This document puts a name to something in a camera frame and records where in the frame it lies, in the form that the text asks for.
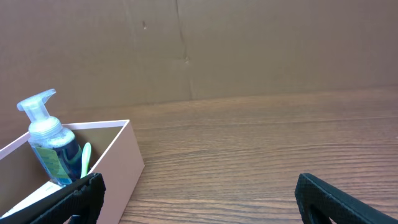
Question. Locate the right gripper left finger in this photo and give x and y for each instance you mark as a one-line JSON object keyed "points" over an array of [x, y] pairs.
{"points": [[79, 202]]}

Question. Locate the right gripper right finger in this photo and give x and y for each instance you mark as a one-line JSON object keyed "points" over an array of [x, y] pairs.
{"points": [[319, 202]]}

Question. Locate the white soap bar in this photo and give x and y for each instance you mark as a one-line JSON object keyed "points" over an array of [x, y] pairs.
{"points": [[45, 190]]}

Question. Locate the green white toothbrush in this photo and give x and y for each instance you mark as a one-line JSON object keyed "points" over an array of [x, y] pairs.
{"points": [[85, 159]]}

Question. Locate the clear pump bottle blue liquid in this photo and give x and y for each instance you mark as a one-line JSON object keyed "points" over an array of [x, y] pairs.
{"points": [[54, 145]]}

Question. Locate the open cardboard box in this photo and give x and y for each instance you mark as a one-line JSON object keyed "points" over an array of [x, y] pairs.
{"points": [[114, 153]]}

